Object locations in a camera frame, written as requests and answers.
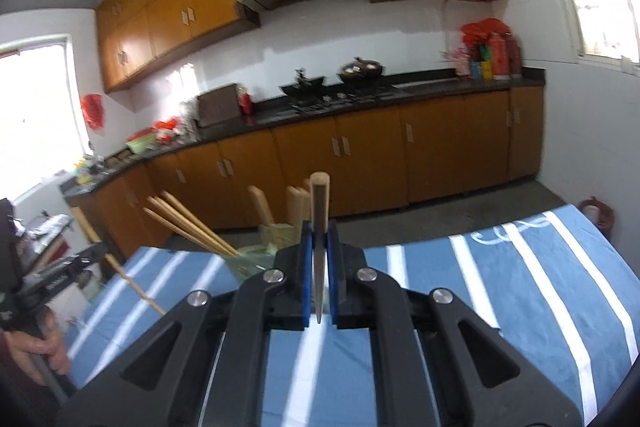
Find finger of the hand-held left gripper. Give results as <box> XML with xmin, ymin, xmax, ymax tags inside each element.
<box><xmin>22</xmin><ymin>243</ymin><xmax>110</xmax><ymax>299</ymax></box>

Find hanging red plastic bag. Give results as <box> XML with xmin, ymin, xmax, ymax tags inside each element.
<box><xmin>81</xmin><ymin>93</ymin><xmax>105</xmax><ymax>133</ymax></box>

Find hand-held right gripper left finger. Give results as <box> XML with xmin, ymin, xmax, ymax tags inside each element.
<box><xmin>55</xmin><ymin>219</ymin><xmax>313</xmax><ymax>427</ymax></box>

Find wooden base cabinets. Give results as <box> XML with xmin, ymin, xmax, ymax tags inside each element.
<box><xmin>65</xmin><ymin>84</ymin><xmax>546</xmax><ymax>260</ymax></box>

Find person's left hand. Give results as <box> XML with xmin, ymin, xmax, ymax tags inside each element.
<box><xmin>0</xmin><ymin>309</ymin><xmax>71</xmax><ymax>388</ymax></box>

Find black kitchen countertop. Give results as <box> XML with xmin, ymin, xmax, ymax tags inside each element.
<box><xmin>61</xmin><ymin>68</ymin><xmax>547</xmax><ymax>198</ymax></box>

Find red bag on boxes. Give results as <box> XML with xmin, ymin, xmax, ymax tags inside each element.
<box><xmin>460</xmin><ymin>19</ymin><xmax>512</xmax><ymax>50</ymax></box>

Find dark brown box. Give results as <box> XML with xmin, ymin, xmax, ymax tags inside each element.
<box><xmin>196</xmin><ymin>82</ymin><xmax>241</xmax><ymax>128</ymax></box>

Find blue white striped tablecloth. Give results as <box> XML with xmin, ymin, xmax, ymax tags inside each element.
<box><xmin>65</xmin><ymin>202</ymin><xmax>640</xmax><ymax>427</ymax></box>

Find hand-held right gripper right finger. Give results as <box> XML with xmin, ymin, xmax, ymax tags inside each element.
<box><xmin>327</xmin><ymin>217</ymin><xmax>583</xmax><ymax>427</ymax></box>

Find group of colourful boxes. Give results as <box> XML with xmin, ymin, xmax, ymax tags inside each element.
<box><xmin>451</xmin><ymin>32</ymin><xmax>524</xmax><ymax>80</ymax></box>

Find window above sink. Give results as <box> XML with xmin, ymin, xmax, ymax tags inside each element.
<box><xmin>0</xmin><ymin>34</ymin><xmax>94</xmax><ymax>208</ymax></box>

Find red wooden chair back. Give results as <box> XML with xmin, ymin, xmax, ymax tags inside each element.
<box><xmin>577</xmin><ymin>195</ymin><xmax>615</xmax><ymax>241</ymax></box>

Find green plastic basin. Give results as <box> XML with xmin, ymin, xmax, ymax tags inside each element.
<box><xmin>125</xmin><ymin>132</ymin><xmax>159</xmax><ymax>154</ymax></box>

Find green perforated utensil holder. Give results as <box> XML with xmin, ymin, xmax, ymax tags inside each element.
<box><xmin>227</xmin><ymin>222</ymin><xmax>304</xmax><ymax>293</ymax></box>

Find black lidded wok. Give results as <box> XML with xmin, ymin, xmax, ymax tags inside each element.
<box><xmin>337</xmin><ymin>56</ymin><xmax>389</xmax><ymax>86</ymax></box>

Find gas stove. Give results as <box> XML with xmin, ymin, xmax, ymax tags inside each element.
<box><xmin>289</xmin><ymin>88</ymin><xmax>402</xmax><ymax>116</ymax></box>

